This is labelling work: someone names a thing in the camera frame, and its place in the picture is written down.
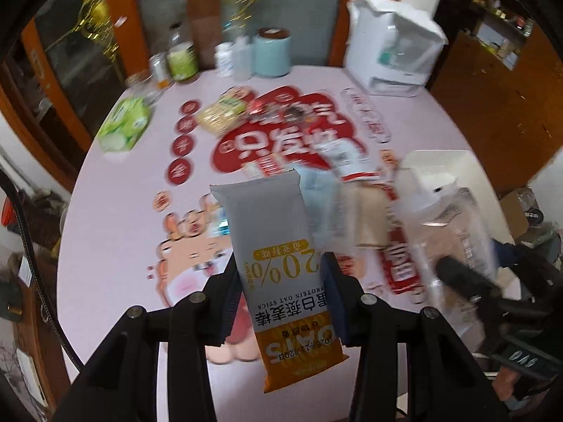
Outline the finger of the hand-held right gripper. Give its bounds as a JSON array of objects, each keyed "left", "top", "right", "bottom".
[{"left": 435, "top": 255, "right": 505, "bottom": 303}]

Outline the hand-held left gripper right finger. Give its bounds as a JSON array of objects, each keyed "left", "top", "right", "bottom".
[{"left": 319, "top": 250, "right": 502, "bottom": 422}]

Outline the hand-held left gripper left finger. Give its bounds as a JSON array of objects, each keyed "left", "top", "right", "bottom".
[{"left": 53, "top": 250, "right": 246, "bottom": 422}]

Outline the clear plastic snack packet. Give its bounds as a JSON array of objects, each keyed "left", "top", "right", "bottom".
[{"left": 391, "top": 168, "right": 499, "bottom": 314}]

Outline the grey and orange oat bar packet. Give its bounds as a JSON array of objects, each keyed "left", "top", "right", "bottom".
[{"left": 210, "top": 170, "right": 349, "bottom": 395}]

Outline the white plastic tray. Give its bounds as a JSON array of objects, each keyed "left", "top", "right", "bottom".
[{"left": 401, "top": 149, "right": 522, "bottom": 317}]

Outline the yellow cracker packet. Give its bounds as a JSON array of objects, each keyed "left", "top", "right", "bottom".
[{"left": 195, "top": 97, "right": 247, "bottom": 136}]

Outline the red and white snack packet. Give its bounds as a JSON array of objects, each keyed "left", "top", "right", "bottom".
[{"left": 324, "top": 138, "right": 384, "bottom": 184}]

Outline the pink printed tablecloth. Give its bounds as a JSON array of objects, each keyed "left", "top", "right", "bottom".
[{"left": 56, "top": 65, "right": 524, "bottom": 422}]

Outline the brown wooden cabinet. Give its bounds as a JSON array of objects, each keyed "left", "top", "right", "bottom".
[{"left": 429, "top": 30, "right": 563, "bottom": 196}]

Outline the dark snack packet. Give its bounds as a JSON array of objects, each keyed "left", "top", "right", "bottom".
[{"left": 284, "top": 103, "right": 318, "bottom": 126}]

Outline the green tissue pack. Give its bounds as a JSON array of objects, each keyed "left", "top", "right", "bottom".
[{"left": 96, "top": 96, "right": 153, "bottom": 153}]

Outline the clear glass tumbler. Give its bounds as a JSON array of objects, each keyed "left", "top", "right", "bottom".
[{"left": 127, "top": 71, "right": 162, "bottom": 104}]

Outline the white pill bottle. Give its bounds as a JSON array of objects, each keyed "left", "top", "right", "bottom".
[{"left": 215, "top": 43, "right": 234, "bottom": 77}]

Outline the clear squeeze bottle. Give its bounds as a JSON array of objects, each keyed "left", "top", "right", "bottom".
[{"left": 231, "top": 35, "right": 254, "bottom": 79}]

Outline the silver metal can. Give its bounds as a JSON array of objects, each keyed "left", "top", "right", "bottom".
[{"left": 149, "top": 52, "right": 170, "bottom": 89}]

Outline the glass bottle green label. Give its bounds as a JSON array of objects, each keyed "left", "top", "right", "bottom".
[{"left": 168, "top": 23, "right": 200, "bottom": 82}]

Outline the light blue canister brown lid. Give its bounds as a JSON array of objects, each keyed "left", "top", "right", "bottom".
[{"left": 252, "top": 27, "right": 291, "bottom": 77}]

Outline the white water filter pitcher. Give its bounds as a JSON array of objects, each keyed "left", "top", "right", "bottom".
[{"left": 344, "top": 0, "right": 448, "bottom": 98}]

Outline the glass door gold ornament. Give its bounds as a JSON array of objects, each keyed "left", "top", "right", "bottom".
[
  {"left": 18, "top": 0, "right": 133, "bottom": 181},
  {"left": 100, "top": 0, "right": 443, "bottom": 72}
]

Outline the black cable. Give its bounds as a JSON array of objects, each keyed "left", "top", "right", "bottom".
[{"left": 0, "top": 171, "right": 85, "bottom": 372}]

